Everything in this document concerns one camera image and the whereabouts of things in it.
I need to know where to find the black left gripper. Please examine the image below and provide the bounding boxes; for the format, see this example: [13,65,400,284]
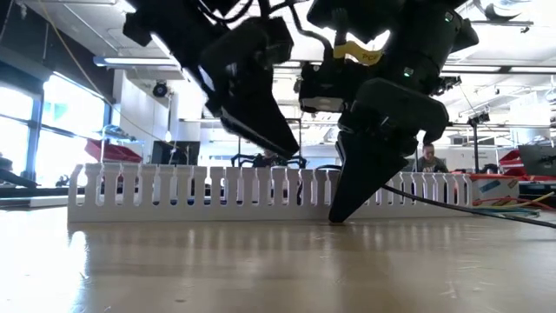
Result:
[199,16,301,161]

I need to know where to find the yellow cable label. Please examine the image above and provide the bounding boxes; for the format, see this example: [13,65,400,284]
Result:
[333,40,385,67]

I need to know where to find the black background robot arms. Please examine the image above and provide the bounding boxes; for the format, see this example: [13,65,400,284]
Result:
[228,150,308,170]

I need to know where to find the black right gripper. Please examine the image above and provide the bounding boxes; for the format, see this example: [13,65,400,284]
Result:
[328,77,451,224]

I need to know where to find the person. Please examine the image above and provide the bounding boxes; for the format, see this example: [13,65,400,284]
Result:
[410,143,451,174]

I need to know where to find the white box with blue tape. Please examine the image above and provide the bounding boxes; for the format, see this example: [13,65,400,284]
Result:
[470,176,521,208]

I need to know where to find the black overhead rig camera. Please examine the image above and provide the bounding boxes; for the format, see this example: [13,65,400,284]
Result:
[434,76,463,95]

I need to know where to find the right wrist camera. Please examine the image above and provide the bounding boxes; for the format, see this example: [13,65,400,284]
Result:
[298,62,362,115]

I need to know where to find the red storage bin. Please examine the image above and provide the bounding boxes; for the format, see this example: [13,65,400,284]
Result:
[83,138,145,164]

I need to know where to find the long ceiling light bar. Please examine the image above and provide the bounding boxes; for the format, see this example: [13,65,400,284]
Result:
[92,56,556,75]

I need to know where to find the black monitor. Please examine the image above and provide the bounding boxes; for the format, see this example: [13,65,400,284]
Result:
[150,140,202,167]

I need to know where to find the silver ventilation duct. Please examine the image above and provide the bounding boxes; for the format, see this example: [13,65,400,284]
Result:
[473,0,536,23]

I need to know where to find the red and black tool box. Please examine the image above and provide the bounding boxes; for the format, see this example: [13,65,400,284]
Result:
[499,144,556,182]

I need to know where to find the orange plastic tool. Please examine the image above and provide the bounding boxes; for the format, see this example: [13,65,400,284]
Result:
[451,170,522,182]

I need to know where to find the white slotted cable duct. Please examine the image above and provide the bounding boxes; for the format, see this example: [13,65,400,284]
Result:
[67,163,474,224]

